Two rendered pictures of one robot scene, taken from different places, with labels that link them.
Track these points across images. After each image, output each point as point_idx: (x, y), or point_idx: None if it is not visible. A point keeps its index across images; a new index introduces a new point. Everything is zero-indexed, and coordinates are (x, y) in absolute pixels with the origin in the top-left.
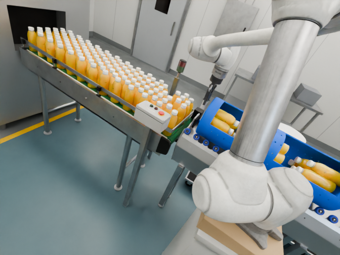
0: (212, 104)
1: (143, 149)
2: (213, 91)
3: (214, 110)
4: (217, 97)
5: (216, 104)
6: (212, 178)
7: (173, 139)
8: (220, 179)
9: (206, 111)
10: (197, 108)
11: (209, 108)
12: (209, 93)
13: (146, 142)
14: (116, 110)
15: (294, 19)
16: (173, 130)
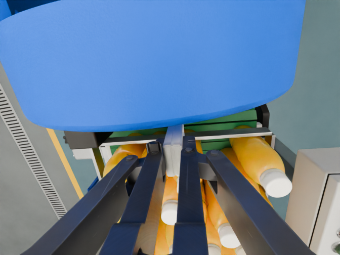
0: (258, 86)
1: (277, 138)
2: (87, 207)
3: (286, 27)
4: (78, 120)
5: (231, 48)
6: None
7: (244, 111)
8: None
9: (292, 82)
10: (82, 145)
11: (284, 80)
12: (286, 225)
13: (285, 146)
14: None
15: None
16: (263, 129)
